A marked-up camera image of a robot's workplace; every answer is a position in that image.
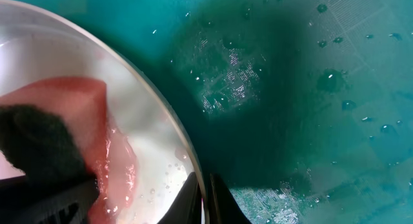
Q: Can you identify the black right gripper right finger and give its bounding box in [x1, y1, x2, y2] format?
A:
[208, 174, 251, 224]

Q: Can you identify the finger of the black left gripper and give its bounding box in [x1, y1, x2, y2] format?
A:
[1, 176, 99, 224]

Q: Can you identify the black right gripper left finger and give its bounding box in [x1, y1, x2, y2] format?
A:
[158, 172, 202, 224]

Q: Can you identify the light blue plate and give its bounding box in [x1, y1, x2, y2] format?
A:
[1, 0, 201, 223]

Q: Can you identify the teal plastic tray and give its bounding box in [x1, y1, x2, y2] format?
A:
[17, 0, 412, 223]

